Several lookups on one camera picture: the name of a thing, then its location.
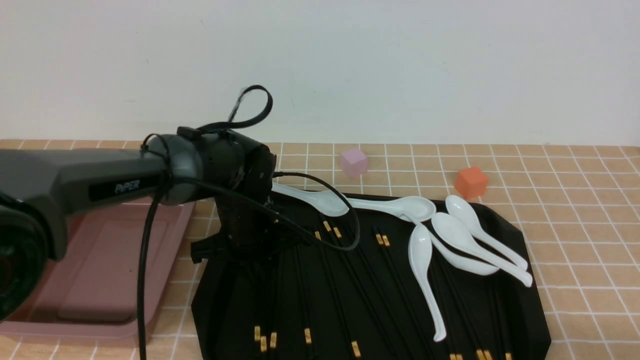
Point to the white spoon top middle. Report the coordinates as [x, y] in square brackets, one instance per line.
[408, 208]

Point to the orange cube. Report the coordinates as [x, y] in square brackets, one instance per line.
[471, 183]

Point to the white spoon long vertical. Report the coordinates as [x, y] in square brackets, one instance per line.
[420, 251]

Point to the pink plastic bin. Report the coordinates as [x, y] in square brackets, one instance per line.
[89, 297]

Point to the white spoon front right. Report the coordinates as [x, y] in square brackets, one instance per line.
[454, 233]

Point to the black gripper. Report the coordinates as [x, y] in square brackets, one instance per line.
[251, 227]

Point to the white spoon far left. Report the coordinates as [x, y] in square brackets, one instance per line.
[326, 202]

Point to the black octagonal tray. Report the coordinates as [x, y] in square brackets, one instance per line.
[288, 299]

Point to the white spoon far right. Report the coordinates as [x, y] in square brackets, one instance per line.
[460, 209]

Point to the pink cube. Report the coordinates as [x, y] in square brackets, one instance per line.
[354, 162]

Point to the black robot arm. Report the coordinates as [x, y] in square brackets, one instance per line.
[41, 189]

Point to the white spoon under middle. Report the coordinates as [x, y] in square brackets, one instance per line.
[457, 261]

